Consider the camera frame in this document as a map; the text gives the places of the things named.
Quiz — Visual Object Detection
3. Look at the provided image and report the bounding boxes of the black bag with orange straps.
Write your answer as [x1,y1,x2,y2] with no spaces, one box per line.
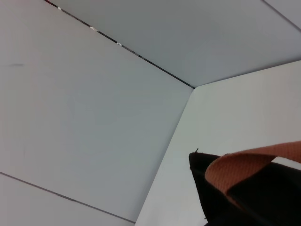
[189,140,301,226]

